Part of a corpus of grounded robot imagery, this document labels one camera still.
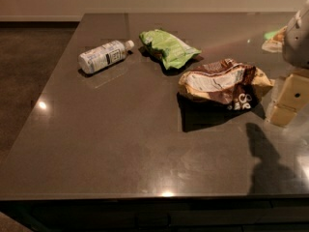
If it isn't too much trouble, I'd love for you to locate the white plastic bottle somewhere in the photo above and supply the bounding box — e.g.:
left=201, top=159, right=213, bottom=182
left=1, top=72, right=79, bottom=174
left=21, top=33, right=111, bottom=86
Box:
left=78, top=41, right=134, bottom=74

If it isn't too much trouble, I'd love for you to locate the brown chip bag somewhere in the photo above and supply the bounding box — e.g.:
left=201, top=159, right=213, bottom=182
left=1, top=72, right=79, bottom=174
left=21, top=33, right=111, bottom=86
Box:
left=179, top=58, right=274, bottom=111

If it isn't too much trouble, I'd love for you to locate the yellow green snack bag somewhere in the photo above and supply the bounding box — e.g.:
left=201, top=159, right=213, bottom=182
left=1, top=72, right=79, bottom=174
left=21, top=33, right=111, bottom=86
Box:
left=262, top=26, right=287, bottom=53

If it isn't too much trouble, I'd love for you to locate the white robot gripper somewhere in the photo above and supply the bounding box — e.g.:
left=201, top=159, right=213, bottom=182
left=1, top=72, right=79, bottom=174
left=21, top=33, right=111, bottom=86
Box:
left=267, top=0, right=309, bottom=127

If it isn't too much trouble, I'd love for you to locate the green chip bag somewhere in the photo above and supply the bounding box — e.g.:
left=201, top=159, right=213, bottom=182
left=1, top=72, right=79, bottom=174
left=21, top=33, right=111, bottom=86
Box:
left=139, top=29, right=201, bottom=70

